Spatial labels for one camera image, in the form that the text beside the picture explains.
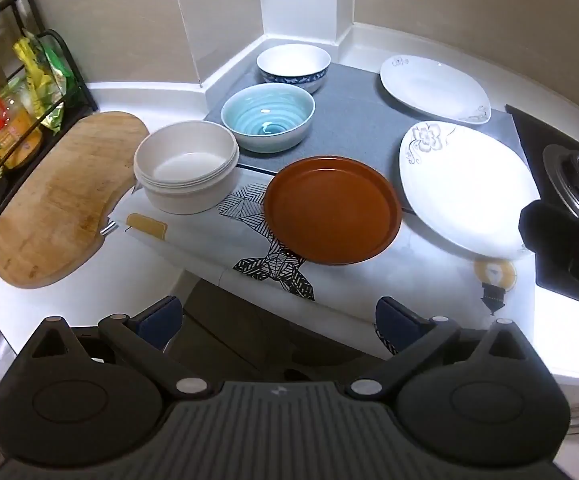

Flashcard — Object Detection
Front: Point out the wooden cutting board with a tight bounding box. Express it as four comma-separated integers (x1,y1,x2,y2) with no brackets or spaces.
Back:
0,111,150,289

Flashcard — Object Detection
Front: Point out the stack of white bowls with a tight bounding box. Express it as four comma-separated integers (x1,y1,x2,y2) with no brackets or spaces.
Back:
134,120,240,216

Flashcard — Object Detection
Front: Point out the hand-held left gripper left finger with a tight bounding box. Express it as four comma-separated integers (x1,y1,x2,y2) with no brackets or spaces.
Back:
32,296,212,400

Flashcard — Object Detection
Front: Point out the large white floral plate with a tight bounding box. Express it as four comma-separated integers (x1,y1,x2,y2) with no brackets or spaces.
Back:
399,121,541,261

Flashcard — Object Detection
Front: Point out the yellow green snack packet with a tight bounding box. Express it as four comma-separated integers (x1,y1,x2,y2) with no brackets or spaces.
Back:
13,32,76,134

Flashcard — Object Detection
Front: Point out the orange jar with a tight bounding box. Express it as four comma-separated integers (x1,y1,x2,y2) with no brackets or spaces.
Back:
0,85,45,171

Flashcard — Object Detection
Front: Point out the light blue ceramic bowl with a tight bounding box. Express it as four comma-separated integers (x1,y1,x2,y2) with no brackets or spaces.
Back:
220,83,316,153

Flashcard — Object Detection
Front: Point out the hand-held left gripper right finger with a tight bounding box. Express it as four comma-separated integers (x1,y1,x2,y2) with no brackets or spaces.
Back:
345,296,525,401

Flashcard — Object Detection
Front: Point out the black wire rack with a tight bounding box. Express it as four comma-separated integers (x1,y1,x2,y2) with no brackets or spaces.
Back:
0,0,100,267

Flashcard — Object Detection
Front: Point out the metal stove burner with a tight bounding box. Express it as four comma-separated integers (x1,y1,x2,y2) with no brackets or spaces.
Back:
542,130,579,233

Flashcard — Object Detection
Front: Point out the white blue patterned bowl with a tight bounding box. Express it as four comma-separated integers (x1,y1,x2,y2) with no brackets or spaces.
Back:
256,44,331,95

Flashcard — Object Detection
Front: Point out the grey mat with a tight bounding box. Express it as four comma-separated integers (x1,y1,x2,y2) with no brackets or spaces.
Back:
203,62,531,173

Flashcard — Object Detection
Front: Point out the white geometric printed cloth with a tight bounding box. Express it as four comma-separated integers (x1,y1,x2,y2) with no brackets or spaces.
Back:
106,160,536,358

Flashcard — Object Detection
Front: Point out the brown round plate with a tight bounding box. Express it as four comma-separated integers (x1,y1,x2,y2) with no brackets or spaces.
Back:
263,156,403,265

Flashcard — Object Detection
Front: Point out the small white floral plate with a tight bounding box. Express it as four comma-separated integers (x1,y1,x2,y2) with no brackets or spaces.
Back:
380,55,492,125

